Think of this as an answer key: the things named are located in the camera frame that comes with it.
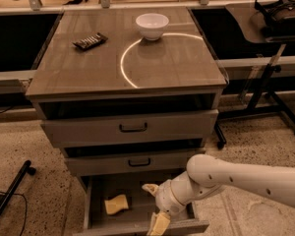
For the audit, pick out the middle drawer with handle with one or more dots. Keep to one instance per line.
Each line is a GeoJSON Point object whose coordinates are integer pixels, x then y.
{"type": "Point", "coordinates": [131, 162]}

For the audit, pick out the dark snack bar wrapper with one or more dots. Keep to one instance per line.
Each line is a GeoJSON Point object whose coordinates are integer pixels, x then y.
{"type": "Point", "coordinates": [90, 41]}

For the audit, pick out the open bottom drawer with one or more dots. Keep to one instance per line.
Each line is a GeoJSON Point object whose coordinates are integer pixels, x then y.
{"type": "Point", "coordinates": [135, 220]}

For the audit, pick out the white bowl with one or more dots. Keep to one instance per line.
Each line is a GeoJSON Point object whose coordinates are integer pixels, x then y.
{"type": "Point", "coordinates": [151, 26]}

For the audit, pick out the black VR headset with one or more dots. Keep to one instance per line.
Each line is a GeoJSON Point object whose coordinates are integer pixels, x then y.
{"type": "Point", "coordinates": [279, 16]}

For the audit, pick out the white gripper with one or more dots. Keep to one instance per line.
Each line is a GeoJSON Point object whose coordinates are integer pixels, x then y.
{"type": "Point", "coordinates": [162, 196]}

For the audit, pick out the drawer with handle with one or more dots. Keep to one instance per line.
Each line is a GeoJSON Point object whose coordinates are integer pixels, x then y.
{"type": "Point", "coordinates": [130, 129]}
{"type": "Point", "coordinates": [131, 162]}

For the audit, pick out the black stand leg with wheel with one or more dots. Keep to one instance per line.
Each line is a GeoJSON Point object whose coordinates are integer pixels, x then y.
{"type": "Point", "coordinates": [6, 196]}

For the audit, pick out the top drawer with handle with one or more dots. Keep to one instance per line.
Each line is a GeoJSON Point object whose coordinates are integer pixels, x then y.
{"type": "Point", "coordinates": [130, 129]}

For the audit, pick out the yellow sponge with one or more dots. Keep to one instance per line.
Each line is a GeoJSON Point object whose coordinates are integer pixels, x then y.
{"type": "Point", "coordinates": [116, 204]}

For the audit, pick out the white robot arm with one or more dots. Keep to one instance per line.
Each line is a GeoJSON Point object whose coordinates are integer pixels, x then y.
{"type": "Point", "coordinates": [205, 175]}

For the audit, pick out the grey drawer cabinet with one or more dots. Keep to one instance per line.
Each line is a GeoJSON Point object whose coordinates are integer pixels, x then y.
{"type": "Point", "coordinates": [126, 75]}

